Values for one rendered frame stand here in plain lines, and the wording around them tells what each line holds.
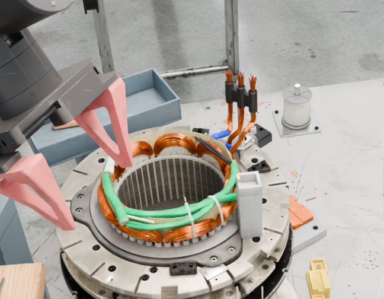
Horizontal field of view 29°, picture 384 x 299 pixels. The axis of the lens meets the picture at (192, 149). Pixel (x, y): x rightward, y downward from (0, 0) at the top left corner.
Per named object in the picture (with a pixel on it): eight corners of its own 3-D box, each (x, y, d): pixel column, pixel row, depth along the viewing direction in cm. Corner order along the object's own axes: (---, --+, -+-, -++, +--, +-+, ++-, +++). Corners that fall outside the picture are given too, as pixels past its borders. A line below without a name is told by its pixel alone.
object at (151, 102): (167, 184, 149) (153, 66, 130) (191, 218, 142) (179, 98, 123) (50, 229, 142) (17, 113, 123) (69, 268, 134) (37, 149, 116)
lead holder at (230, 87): (258, 113, 99) (258, 92, 96) (227, 115, 99) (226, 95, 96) (255, 96, 101) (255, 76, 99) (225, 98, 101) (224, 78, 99)
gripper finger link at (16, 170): (132, 186, 60) (67, 91, 57) (79, 245, 56) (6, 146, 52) (82, 194, 65) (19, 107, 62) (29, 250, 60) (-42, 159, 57)
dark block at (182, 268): (169, 267, 92) (168, 260, 91) (197, 265, 92) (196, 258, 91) (169, 276, 91) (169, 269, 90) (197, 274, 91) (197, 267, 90)
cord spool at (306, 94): (314, 127, 158) (315, 100, 154) (285, 131, 158) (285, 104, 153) (307, 109, 163) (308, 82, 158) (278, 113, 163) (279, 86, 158)
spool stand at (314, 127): (322, 132, 158) (324, 95, 151) (280, 138, 157) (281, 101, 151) (311, 107, 165) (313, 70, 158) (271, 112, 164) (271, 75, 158)
